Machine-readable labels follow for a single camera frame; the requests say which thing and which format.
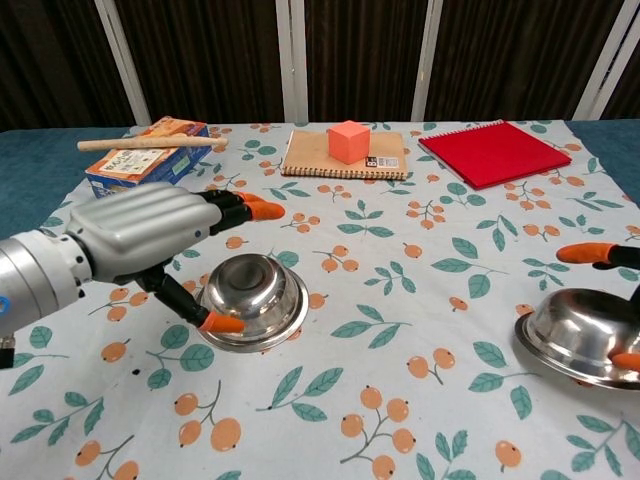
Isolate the metal bowl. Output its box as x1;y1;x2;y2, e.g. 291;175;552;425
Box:
196;253;310;353
514;287;640;391

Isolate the wooden rolling pin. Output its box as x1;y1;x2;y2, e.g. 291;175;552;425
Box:
77;134;229;152

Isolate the white frame post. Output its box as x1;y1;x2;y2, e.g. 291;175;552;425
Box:
94;0;152;126
412;0;445;122
275;0;309;124
572;0;640;121

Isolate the blue orange cardboard box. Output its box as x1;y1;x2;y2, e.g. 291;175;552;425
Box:
84;116;211;200

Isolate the orange cube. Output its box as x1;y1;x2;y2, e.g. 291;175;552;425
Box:
328;120;371;165

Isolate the red spiral notebook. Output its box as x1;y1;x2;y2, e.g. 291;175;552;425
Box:
417;119;573;191

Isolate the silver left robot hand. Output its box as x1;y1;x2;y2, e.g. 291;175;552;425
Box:
64;182;286;335

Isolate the floral fruit print tablecloth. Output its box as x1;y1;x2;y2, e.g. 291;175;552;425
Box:
0;119;640;480

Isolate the kraft spiral notebook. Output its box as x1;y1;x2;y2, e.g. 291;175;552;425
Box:
280;129;409;180

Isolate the teal table cover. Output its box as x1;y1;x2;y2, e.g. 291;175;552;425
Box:
0;118;640;241

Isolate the dark pleated curtain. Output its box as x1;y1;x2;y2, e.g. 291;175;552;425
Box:
0;0;640;132

